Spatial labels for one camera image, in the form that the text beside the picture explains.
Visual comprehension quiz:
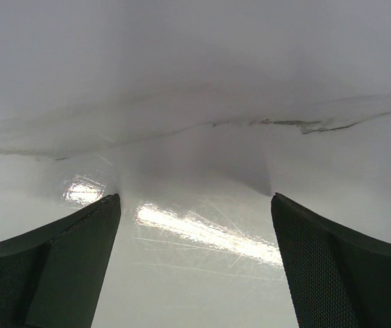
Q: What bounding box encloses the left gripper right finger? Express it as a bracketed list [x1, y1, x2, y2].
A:
[271, 193, 391, 327]

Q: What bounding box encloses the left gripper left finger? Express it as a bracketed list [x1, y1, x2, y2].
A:
[0, 194, 121, 327]

